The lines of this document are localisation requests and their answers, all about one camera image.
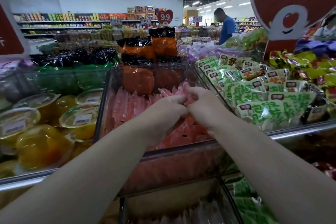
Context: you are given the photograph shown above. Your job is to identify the store shelving with goods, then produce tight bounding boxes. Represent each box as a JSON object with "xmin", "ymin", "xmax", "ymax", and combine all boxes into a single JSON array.
[{"xmin": 13, "ymin": 5, "xmax": 158, "ymax": 38}]

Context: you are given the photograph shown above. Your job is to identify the red hanging sign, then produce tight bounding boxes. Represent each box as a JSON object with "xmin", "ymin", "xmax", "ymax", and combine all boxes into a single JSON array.
[
  {"xmin": 0, "ymin": 1, "xmax": 29, "ymax": 58},
  {"xmin": 246, "ymin": 0, "xmax": 336, "ymax": 56}
]

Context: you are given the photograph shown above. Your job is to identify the pile of golden snack packets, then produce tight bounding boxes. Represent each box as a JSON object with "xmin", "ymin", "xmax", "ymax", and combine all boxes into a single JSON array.
[{"xmin": 268, "ymin": 48, "xmax": 336, "ymax": 101}]

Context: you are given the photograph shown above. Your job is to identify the pile of pink jelly sticks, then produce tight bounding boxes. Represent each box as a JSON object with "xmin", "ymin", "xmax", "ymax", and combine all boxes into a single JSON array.
[{"xmin": 104, "ymin": 80, "xmax": 216, "ymax": 193}]

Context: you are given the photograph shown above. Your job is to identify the person's left hand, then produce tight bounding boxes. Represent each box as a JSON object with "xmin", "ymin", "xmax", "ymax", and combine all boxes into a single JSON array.
[{"xmin": 135, "ymin": 94, "xmax": 189, "ymax": 148}]

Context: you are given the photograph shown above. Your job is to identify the person's left forearm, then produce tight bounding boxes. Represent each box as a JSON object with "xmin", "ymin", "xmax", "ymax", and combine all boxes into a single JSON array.
[{"xmin": 0, "ymin": 108, "xmax": 153, "ymax": 224}]

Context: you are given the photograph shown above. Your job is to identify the red heart-shaped sign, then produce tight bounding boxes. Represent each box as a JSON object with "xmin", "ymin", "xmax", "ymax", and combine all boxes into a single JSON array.
[{"xmin": 157, "ymin": 9, "xmax": 174, "ymax": 27}]

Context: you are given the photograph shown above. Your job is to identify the person's right hand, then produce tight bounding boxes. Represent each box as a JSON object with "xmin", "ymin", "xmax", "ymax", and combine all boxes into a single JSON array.
[{"xmin": 185, "ymin": 86, "xmax": 234, "ymax": 138}]

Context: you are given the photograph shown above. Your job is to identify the long green vegetable packets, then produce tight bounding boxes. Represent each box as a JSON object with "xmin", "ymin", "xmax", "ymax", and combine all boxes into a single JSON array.
[{"xmin": 226, "ymin": 171, "xmax": 279, "ymax": 224}]

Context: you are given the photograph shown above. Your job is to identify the pile of white jelly sticks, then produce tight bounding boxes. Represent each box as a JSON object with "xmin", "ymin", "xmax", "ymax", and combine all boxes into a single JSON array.
[{"xmin": 123, "ymin": 195, "xmax": 226, "ymax": 224}]

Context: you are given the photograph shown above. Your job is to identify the pile of pale green snacks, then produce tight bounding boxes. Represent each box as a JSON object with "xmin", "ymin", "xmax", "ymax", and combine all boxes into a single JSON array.
[{"xmin": 195, "ymin": 53, "xmax": 329, "ymax": 132}]

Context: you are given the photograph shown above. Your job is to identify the person's right forearm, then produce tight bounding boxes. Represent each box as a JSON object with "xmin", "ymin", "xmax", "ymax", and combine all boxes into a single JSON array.
[{"xmin": 212, "ymin": 111, "xmax": 336, "ymax": 224}]

